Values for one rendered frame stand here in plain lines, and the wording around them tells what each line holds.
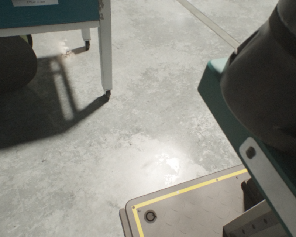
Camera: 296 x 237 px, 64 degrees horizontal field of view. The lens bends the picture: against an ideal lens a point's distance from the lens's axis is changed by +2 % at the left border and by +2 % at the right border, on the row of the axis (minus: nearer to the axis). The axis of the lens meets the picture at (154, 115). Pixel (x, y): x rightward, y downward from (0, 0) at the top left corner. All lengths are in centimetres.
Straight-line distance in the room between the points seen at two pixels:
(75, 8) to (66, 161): 73
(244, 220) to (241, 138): 49
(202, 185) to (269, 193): 64
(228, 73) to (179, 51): 168
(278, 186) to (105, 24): 103
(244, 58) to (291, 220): 18
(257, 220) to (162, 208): 31
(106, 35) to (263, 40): 99
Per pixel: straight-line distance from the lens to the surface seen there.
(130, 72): 170
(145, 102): 151
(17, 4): 109
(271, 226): 69
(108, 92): 149
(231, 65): 30
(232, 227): 85
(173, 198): 88
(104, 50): 126
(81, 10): 112
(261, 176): 31
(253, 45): 29
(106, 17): 116
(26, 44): 138
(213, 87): 34
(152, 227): 85
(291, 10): 26
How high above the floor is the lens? 114
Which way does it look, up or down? 52 degrees down
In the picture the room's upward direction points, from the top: 12 degrees clockwise
